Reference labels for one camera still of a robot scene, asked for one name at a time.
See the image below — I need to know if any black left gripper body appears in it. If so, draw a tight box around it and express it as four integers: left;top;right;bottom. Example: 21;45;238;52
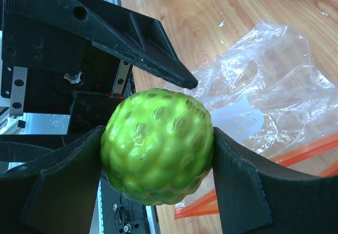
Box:
1;9;132;133

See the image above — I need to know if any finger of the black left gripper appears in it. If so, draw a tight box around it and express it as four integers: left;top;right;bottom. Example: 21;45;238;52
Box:
2;0;198;89

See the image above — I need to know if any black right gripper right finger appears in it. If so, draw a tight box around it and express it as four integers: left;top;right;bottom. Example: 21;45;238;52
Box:
212;128;337;233

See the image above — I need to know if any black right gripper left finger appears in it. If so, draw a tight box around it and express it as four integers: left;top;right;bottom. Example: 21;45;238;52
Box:
1;126;105;233

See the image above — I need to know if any clear zip top bag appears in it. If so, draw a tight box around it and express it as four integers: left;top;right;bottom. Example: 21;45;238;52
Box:
163;20;338;220

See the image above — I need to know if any green fake round fruit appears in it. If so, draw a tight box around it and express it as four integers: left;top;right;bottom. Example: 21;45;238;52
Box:
100;88;214;205

